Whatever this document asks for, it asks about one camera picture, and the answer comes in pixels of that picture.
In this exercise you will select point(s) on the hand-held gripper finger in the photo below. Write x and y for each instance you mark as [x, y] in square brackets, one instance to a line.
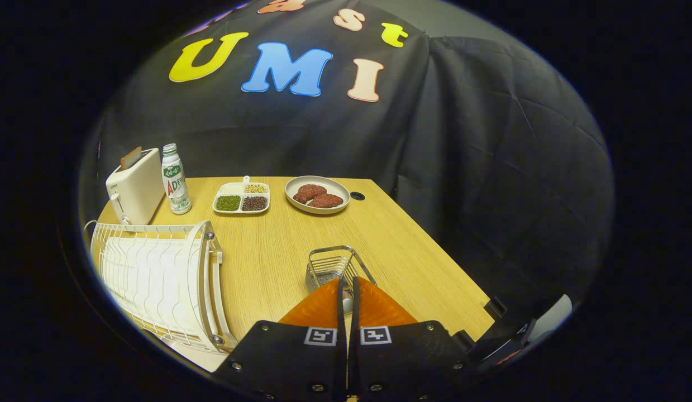
[354, 357]
[341, 357]

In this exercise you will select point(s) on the grey plate with meat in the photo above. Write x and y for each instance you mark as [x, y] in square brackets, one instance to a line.
[334, 188]

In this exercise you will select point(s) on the white bottle green label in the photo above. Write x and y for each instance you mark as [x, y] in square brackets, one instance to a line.
[176, 184]

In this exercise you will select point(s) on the black table grommet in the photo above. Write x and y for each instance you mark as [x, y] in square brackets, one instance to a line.
[357, 196]

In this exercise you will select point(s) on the brown toast slice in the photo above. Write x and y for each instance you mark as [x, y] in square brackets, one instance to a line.
[130, 158]

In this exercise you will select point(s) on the white divided bean dish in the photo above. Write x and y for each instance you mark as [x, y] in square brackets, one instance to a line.
[240, 192]

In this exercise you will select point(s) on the black backdrop cloth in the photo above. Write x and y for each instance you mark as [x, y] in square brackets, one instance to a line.
[491, 167]

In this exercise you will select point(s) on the white flat panel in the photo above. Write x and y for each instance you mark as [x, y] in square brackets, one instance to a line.
[552, 315]

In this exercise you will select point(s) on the silver metal spoon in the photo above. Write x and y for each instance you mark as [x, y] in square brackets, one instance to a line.
[347, 304]

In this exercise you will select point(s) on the red meat piece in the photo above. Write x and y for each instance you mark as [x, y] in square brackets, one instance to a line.
[326, 201]
[309, 192]

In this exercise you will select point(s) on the white toaster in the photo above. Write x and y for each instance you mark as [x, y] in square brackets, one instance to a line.
[136, 190]

